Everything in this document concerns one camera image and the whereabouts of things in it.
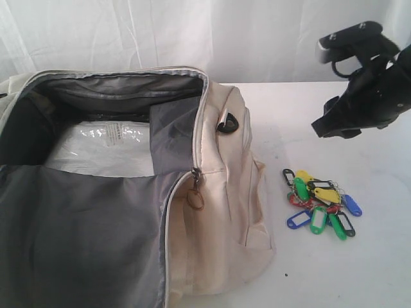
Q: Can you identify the metal zipper pull with ring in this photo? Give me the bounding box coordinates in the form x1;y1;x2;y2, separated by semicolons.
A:
186;167;205;211

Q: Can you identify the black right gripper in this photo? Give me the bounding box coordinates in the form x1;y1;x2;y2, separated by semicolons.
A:
311;46;410;139

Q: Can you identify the bunch of colourful key tags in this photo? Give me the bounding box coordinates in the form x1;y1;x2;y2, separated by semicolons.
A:
282;168;363;241

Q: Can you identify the clear plastic packaged item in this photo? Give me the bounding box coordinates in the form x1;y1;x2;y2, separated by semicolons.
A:
45;121;154;177

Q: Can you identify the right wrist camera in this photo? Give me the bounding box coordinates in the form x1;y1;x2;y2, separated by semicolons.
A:
315;21;400;64

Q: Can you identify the beige duffel bag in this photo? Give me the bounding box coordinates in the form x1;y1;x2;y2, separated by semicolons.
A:
1;67;274;307

